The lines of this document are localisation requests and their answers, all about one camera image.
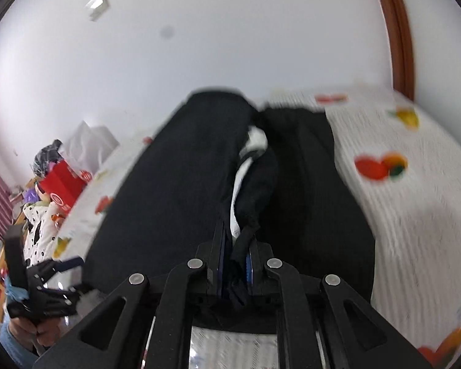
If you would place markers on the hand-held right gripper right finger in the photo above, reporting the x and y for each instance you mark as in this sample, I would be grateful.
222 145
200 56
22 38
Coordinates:
253 269

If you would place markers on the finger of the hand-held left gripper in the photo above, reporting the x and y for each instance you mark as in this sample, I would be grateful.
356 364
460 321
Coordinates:
75 294
67 264

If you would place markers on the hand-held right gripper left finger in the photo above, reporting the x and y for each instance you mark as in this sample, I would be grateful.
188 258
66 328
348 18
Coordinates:
219 269

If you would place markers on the blue white black jacket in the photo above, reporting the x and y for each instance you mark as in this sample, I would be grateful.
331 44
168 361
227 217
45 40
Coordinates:
176 200

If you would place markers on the person's left forearm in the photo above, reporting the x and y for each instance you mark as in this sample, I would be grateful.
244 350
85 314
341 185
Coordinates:
11 349

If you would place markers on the person's left hand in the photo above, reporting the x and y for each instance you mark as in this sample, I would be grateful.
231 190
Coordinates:
23 330

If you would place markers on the white black-dotted cloth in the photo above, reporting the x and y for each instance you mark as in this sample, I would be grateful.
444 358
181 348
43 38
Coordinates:
38 230

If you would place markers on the red cardboard box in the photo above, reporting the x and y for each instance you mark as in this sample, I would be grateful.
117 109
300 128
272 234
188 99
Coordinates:
63 184

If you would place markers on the dark patterned bag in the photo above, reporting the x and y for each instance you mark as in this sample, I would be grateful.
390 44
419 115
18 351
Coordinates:
46 157

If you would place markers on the white plastic bag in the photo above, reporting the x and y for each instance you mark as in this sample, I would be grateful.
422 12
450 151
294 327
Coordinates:
88 142

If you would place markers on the white fruit print bed sheet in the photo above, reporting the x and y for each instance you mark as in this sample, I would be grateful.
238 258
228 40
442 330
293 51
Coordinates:
407 219

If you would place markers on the white wall switch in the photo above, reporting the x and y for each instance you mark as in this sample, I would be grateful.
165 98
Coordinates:
98 5

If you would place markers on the brown wooden frame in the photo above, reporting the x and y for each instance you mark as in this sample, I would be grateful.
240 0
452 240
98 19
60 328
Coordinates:
399 38

